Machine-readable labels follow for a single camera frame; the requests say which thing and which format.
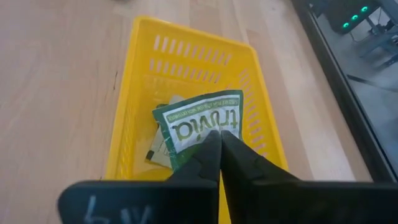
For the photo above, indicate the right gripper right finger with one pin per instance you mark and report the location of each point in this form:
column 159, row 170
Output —
column 280, row 202

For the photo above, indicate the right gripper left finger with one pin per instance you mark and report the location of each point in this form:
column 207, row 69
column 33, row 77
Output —
column 140, row 202

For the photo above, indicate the pale yellow packet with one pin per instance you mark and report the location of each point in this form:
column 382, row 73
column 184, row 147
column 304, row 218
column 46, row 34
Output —
column 158, row 149

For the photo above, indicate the green truvia sweetener packet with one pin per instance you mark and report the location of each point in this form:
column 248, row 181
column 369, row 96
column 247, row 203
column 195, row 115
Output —
column 202, row 115

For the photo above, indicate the yellow plastic basket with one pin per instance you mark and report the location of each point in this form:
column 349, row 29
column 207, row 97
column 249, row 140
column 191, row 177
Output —
column 199, row 85

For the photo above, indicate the black device with green lights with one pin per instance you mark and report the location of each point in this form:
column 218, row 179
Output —
column 348, row 12

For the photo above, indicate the black metal table frame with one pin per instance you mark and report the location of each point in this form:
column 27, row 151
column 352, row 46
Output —
column 337, row 87

